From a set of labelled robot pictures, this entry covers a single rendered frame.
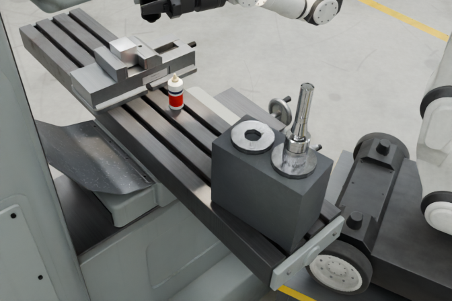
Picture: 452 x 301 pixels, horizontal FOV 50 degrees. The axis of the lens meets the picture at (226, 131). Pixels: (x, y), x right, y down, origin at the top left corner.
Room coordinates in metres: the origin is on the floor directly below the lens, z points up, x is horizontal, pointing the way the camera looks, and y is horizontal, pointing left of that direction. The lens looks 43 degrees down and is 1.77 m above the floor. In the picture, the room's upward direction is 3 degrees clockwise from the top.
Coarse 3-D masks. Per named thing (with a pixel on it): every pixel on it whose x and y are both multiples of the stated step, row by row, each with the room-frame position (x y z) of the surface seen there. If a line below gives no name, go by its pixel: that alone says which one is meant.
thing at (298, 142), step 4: (288, 132) 0.66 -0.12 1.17; (308, 132) 0.66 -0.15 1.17; (288, 136) 0.65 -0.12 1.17; (292, 136) 0.65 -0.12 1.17; (304, 136) 0.65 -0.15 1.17; (308, 136) 0.65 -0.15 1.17; (288, 140) 0.64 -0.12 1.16; (292, 140) 0.64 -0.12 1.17; (296, 140) 0.64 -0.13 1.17; (300, 140) 0.64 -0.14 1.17; (304, 140) 0.64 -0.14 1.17; (308, 140) 0.64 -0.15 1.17; (292, 144) 0.64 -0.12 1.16; (296, 144) 0.63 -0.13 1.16; (300, 144) 0.63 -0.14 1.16; (304, 144) 0.64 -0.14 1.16
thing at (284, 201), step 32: (256, 128) 0.74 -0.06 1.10; (224, 160) 0.68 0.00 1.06; (256, 160) 0.66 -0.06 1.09; (320, 160) 0.67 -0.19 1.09; (224, 192) 0.68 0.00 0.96; (256, 192) 0.63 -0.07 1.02; (288, 192) 0.59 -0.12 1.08; (320, 192) 0.64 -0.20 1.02; (256, 224) 0.63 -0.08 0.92; (288, 224) 0.58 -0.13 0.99
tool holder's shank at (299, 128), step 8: (304, 88) 0.65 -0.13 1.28; (312, 88) 0.65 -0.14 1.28; (304, 96) 0.65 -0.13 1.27; (312, 96) 0.65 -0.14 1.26; (304, 104) 0.65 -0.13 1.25; (296, 112) 0.65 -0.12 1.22; (304, 112) 0.65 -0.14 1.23; (296, 120) 0.65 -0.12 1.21; (304, 120) 0.65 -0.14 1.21; (296, 128) 0.65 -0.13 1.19; (304, 128) 0.65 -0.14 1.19; (296, 136) 0.65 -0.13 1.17
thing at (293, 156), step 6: (288, 144) 0.64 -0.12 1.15; (288, 150) 0.64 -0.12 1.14; (294, 150) 0.63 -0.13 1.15; (300, 150) 0.63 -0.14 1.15; (306, 150) 0.64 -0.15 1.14; (282, 156) 0.65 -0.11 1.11; (288, 156) 0.64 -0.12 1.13; (294, 156) 0.63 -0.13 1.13; (300, 156) 0.64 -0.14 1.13; (306, 156) 0.65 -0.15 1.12; (288, 162) 0.64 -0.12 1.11; (294, 162) 0.63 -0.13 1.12; (300, 162) 0.64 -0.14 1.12
